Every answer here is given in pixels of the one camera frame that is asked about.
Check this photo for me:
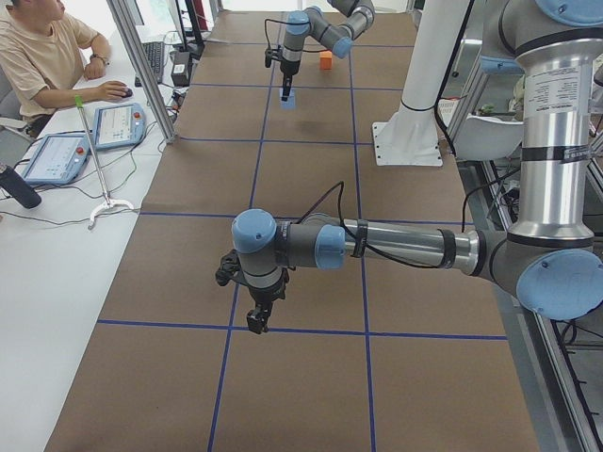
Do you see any grey aluminium frame post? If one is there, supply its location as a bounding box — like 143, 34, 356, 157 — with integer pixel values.
106, 0, 176, 143

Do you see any seated person beige shirt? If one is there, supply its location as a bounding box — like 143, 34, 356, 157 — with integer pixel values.
1, 1, 111, 137

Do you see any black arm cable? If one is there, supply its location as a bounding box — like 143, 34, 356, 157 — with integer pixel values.
291, 181, 453, 269
263, 17, 331, 56

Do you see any black cylindrical bottle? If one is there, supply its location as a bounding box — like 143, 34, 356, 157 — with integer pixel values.
1, 164, 41, 209

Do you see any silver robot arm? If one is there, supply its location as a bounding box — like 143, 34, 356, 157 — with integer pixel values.
264, 0, 375, 105
215, 1, 602, 334

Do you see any blue teach pendant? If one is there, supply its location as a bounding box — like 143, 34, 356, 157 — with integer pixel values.
92, 103, 146, 151
22, 134, 90, 186

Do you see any black power adapter box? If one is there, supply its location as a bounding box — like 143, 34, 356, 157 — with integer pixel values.
171, 52, 192, 87

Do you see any person's left hand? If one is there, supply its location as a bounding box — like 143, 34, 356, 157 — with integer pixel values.
96, 81, 128, 101

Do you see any person's right hand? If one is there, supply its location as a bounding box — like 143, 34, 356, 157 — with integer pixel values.
84, 58, 106, 80

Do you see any black monitor stand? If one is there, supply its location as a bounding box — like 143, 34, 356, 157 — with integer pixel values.
175, 0, 206, 60

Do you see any orange foam block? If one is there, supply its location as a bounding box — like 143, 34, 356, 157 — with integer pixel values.
319, 51, 333, 71

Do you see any near blue teach pendant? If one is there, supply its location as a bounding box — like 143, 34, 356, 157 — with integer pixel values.
22, 134, 90, 186

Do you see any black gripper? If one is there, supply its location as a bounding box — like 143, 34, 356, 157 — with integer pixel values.
215, 250, 289, 334
265, 45, 300, 102

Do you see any far blue teach pendant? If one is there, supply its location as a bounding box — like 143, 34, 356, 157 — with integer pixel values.
92, 103, 146, 151

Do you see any light blue foam block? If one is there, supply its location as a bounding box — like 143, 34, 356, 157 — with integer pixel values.
279, 89, 296, 110

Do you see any black keyboard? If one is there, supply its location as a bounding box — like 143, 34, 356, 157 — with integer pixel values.
141, 41, 165, 84

